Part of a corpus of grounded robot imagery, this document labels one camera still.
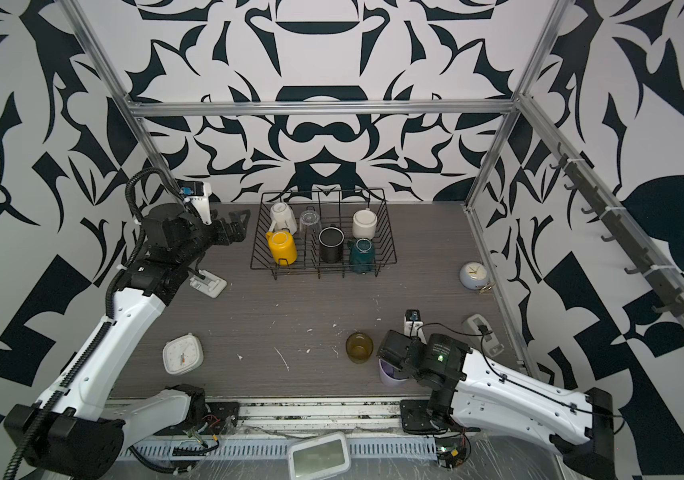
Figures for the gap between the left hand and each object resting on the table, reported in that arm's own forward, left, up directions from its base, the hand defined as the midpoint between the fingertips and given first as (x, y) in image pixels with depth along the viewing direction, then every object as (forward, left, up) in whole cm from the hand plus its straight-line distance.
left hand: (230, 204), depth 71 cm
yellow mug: (+6, -8, -24) cm, 26 cm away
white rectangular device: (-3, +14, -32) cm, 35 cm away
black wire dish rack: (+31, -25, -33) cm, 51 cm away
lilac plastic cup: (-32, -36, -23) cm, 54 cm away
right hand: (-29, -40, -27) cm, 57 cm away
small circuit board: (-47, -50, -37) cm, 78 cm away
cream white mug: (+17, -8, -25) cm, 31 cm away
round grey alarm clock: (-2, -68, -32) cm, 75 cm away
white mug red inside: (+15, -34, -26) cm, 46 cm away
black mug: (+7, -23, -23) cm, 34 cm away
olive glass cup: (-22, -30, -35) cm, 51 cm away
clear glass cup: (+16, -16, -26) cm, 35 cm away
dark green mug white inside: (+2, -32, -24) cm, 40 cm away
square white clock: (-24, +17, -33) cm, 44 cm away
